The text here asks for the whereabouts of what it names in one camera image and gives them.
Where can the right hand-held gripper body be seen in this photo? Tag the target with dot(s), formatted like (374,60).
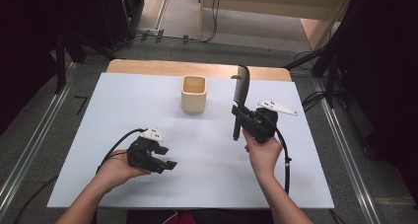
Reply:
(261,125)

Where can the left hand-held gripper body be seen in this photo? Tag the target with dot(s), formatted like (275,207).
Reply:
(141,153)

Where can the black comb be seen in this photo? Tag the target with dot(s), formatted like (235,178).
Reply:
(242,86)

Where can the beige square cup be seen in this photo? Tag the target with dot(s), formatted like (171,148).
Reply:
(194,99)

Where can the person's right hand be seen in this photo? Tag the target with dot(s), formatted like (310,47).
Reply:
(264,155)

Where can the person's left hand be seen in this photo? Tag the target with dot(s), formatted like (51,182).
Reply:
(115,171)

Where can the small dark round object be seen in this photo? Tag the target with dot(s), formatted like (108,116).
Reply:
(234,77)

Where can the white board sheet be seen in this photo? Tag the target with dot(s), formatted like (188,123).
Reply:
(203,171)

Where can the red cloth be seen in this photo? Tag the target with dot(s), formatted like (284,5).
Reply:
(180,218)

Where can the wooden table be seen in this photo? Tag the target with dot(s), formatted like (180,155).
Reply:
(148,67)

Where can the black metal stand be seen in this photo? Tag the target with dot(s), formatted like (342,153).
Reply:
(330,69)

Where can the beige wooden shelf unit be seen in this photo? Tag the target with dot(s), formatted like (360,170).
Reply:
(272,0)

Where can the black tripod stand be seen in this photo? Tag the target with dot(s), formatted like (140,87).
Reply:
(60,62)

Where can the dark curtain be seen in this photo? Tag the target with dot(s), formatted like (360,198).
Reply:
(384,69)
(23,53)

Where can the black cabinet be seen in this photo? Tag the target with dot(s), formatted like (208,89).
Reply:
(121,16)

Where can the metal floor rail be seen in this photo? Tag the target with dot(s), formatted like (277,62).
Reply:
(348,158)
(36,135)

